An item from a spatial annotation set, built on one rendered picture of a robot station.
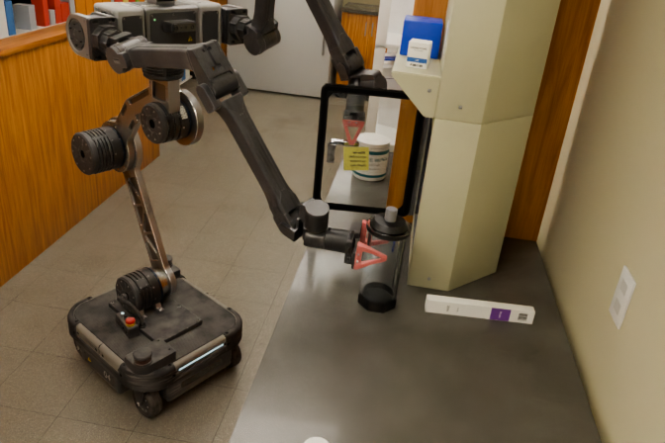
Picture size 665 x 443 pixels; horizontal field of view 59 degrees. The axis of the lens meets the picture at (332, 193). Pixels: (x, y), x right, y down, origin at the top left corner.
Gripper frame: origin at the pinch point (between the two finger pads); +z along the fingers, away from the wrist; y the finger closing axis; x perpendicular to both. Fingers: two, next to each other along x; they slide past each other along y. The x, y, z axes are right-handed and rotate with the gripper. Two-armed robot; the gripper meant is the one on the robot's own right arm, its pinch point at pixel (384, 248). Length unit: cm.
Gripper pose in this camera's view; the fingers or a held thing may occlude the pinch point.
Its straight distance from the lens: 145.3
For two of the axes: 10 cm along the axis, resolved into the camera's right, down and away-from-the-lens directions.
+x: -1.1, 9.0, 4.3
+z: 9.8, 1.6, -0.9
